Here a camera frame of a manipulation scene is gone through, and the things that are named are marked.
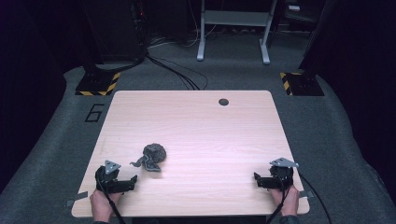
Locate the black cabinet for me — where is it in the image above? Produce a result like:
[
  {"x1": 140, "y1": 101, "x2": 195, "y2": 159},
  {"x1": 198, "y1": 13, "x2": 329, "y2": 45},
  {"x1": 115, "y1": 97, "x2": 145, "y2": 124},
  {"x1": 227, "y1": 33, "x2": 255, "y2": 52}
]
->
[{"x1": 81, "y1": 0, "x2": 148, "y2": 64}]

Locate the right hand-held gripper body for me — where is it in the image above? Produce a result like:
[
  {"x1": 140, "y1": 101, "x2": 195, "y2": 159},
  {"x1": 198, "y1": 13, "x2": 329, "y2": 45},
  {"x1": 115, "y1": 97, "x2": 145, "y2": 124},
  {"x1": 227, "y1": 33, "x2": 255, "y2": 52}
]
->
[{"x1": 268, "y1": 157, "x2": 300, "y2": 191}]

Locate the white desk frame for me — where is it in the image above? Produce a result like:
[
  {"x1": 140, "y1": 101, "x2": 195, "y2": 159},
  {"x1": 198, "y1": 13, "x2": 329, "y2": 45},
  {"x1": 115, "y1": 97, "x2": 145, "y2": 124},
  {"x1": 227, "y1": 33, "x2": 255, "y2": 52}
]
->
[{"x1": 196, "y1": 0, "x2": 278, "y2": 65}]

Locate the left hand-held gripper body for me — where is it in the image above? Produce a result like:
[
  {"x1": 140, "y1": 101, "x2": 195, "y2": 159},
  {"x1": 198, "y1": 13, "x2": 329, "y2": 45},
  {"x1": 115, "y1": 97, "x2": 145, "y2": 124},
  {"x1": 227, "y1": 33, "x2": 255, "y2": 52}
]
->
[{"x1": 94, "y1": 160, "x2": 127, "y2": 194}]

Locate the person's left hand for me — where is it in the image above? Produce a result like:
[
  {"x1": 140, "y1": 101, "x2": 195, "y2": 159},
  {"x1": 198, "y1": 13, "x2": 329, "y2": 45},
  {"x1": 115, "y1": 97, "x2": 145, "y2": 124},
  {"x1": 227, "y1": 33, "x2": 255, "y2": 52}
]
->
[{"x1": 89, "y1": 189, "x2": 123, "y2": 223}]

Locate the bundle of black floor cables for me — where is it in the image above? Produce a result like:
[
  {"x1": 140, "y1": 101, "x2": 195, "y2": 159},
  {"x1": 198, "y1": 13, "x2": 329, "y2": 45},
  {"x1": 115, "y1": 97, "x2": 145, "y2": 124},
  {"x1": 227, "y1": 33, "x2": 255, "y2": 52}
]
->
[{"x1": 146, "y1": 52, "x2": 209, "y2": 91}]

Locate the person's right hand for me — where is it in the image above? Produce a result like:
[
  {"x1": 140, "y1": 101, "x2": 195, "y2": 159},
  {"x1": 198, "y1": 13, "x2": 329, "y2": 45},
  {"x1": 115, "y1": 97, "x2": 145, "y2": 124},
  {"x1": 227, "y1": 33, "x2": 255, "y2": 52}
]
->
[{"x1": 270, "y1": 185, "x2": 301, "y2": 217}]

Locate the black stand base striped edge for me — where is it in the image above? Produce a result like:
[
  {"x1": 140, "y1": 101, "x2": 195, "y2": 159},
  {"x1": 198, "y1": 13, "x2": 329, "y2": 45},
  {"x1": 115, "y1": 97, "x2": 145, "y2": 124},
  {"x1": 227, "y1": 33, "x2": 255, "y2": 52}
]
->
[
  {"x1": 75, "y1": 71, "x2": 121, "y2": 97},
  {"x1": 279, "y1": 72, "x2": 325, "y2": 97}
]

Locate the thin black cable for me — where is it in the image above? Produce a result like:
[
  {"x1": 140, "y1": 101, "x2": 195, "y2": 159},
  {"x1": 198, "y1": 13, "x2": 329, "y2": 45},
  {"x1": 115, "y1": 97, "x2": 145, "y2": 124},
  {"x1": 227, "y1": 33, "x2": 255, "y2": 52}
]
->
[{"x1": 298, "y1": 173, "x2": 333, "y2": 224}]

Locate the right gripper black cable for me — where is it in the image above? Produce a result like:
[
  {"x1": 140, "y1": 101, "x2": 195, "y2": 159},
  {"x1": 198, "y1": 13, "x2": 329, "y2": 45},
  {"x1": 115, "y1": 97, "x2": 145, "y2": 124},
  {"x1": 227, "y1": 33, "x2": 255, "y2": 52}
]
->
[{"x1": 264, "y1": 181, "x2": 292, "y2": 224}]

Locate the grey cloth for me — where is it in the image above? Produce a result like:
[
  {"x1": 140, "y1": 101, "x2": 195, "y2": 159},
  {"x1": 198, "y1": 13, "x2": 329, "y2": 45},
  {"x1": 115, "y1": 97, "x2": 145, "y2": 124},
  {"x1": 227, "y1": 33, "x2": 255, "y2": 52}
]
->
[{"x1": 129, "y1": 143, "x2": 167, "y2": 173}]

